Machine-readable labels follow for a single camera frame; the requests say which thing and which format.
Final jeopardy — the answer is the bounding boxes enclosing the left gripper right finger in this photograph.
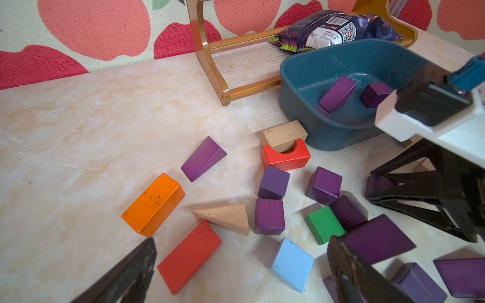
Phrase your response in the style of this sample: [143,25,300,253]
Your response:
[327,236,413,302]

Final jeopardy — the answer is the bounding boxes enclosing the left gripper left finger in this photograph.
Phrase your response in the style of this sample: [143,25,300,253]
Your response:
[73,237,157,302]

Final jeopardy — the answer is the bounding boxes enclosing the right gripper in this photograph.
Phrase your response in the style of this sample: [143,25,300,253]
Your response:
[365,63,484,242]

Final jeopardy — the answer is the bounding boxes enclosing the purple triangular prism block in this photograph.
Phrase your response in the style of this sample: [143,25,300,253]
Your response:
[318,75,357,112]

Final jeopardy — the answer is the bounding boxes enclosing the teal plastic storage bin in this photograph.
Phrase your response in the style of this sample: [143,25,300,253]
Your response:
[279,39,428,152]

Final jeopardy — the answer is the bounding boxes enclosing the natural wood plank block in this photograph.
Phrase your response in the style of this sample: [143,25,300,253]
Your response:
[413,158,436,172]

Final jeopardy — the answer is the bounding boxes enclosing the purple rectangular block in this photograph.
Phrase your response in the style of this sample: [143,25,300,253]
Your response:
[341,214,417,265]

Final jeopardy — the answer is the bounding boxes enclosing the red rectangular block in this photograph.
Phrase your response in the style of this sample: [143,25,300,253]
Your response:
[157,220,222,295]

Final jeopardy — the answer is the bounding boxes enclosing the green cube block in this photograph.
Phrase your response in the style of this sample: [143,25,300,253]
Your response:
[304,207,346,246]

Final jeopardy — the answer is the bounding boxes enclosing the light blue cube block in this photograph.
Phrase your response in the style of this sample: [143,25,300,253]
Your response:
[269,238,314,293]

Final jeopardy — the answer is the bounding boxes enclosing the orange wooden block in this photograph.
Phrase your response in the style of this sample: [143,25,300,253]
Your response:
[121,173,185,237]

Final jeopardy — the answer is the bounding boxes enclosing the purple flat block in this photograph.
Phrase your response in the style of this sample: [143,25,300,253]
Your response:
[433,258,484,299]

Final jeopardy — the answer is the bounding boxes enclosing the natural wood triangle block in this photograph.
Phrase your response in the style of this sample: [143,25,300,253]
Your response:
[191,204,250,236]

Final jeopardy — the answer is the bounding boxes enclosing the red arch block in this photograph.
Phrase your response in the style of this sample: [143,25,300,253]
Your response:
[261,140,311,171]

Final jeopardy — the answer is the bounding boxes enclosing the natural wood cube block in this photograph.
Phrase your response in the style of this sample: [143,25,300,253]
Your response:
[261,120,308,153]

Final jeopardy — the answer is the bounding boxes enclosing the purple wedge block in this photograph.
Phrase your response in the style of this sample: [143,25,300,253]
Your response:
[181,136,227,182]

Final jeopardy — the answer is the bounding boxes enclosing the purple snack bag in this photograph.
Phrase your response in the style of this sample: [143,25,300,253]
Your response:
[269,10,404,53]

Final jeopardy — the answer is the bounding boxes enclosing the wooden three-tier shelf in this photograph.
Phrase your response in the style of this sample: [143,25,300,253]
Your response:
[185,0,419,107]

